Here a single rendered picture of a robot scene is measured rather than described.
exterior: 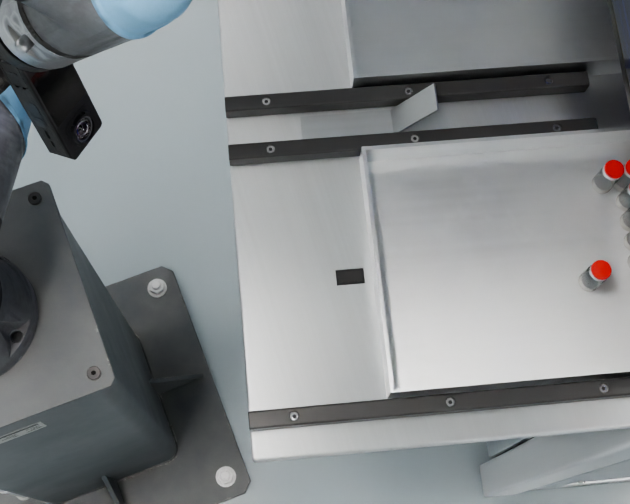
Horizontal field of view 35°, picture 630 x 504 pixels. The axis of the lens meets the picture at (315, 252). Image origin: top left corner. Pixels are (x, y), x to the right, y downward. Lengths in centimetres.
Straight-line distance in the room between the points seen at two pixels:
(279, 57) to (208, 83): 98
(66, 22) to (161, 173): 141
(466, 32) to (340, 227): 27
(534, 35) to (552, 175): 17
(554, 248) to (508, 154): 11
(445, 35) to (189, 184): 97
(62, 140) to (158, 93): 131
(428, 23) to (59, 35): 59
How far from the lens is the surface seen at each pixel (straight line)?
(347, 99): 111
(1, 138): 103
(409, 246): 107
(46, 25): 68
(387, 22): 117
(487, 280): 107
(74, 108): 82
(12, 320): 111
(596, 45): 121
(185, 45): 217
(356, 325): 104
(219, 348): 194
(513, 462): 167
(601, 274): 105
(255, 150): 108
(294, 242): 106
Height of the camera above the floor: 189
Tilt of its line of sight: 73 degrees down
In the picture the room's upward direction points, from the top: 6 degrees clockwise
